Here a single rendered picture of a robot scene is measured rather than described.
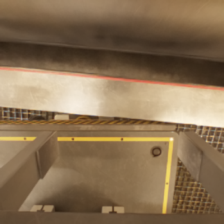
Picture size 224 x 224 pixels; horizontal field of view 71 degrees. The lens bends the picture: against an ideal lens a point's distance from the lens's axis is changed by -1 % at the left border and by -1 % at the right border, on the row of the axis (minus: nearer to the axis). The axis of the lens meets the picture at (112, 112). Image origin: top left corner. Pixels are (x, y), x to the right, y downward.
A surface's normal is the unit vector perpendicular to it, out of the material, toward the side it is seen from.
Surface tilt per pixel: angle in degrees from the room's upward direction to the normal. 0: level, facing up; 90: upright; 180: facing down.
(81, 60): 6
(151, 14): 70
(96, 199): 0
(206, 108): 0
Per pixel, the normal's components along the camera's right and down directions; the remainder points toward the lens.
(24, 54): -0.01, 0.15
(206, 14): -0.09, 0.99
